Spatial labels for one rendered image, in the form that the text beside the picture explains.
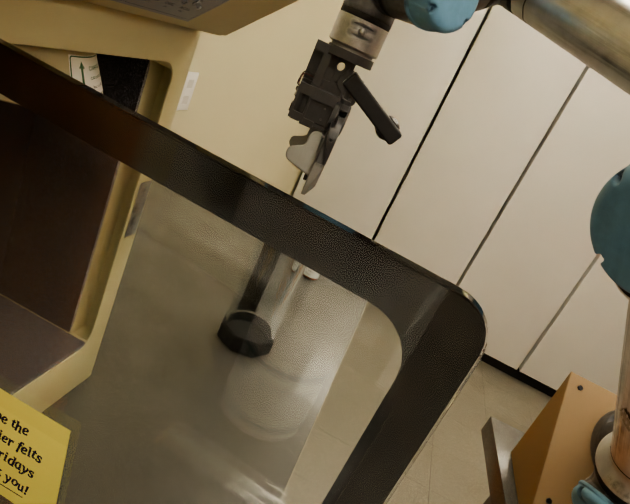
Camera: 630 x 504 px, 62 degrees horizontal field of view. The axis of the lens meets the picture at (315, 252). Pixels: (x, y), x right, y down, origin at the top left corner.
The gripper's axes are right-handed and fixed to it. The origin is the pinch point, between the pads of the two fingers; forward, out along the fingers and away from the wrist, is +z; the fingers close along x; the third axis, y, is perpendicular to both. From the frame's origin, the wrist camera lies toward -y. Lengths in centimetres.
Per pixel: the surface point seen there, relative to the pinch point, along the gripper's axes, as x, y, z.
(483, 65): -240, -85, -41
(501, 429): -1, -53, 31
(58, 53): 35.9, 25.6, -11.0
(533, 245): -219, -160, 39
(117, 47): 34.2, 21.9, -13.0
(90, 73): 32.7, 24.0, -9.8
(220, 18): 28.5, 15.8, -18.1
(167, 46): 27.0, 19.9, -13.8
